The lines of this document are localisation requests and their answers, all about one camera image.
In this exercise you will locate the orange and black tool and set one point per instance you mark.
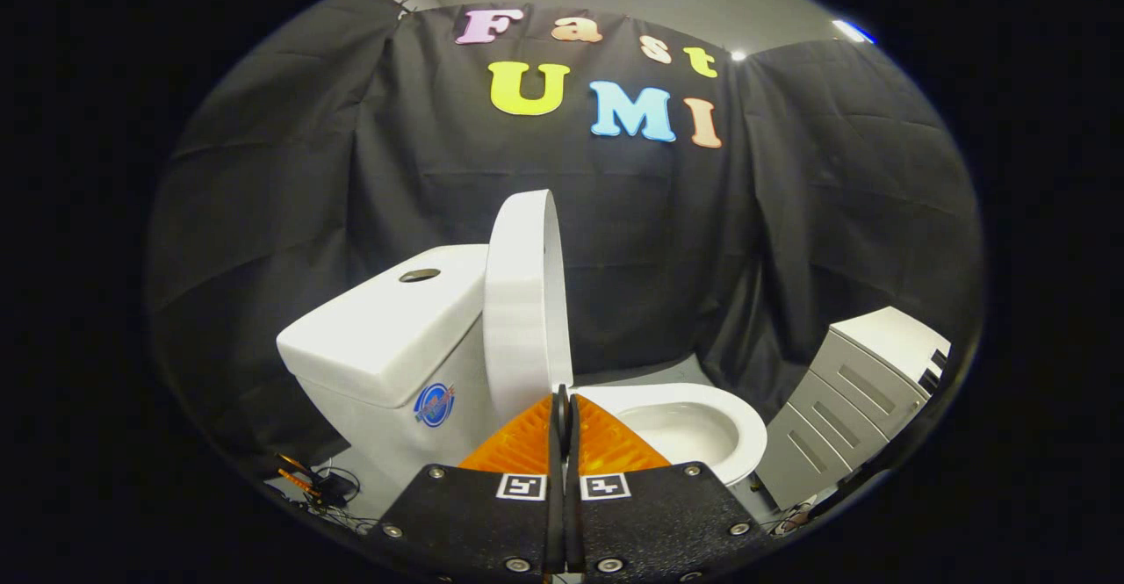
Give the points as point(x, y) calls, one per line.
point(303, 479)

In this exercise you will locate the grey drawer cabinet white top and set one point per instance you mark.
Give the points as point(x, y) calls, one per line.
point(834, 417)

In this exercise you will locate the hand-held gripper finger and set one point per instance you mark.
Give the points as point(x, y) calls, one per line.
point(555, 514)
point(575, 514)

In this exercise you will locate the black backdrop cloth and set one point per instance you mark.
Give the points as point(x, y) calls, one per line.
point(667, 241)

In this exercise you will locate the white ceramic toilet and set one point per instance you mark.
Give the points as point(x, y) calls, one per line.
point(386, 338)

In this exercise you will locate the white toilet lid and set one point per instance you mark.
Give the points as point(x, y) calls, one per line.
point(522, 303)

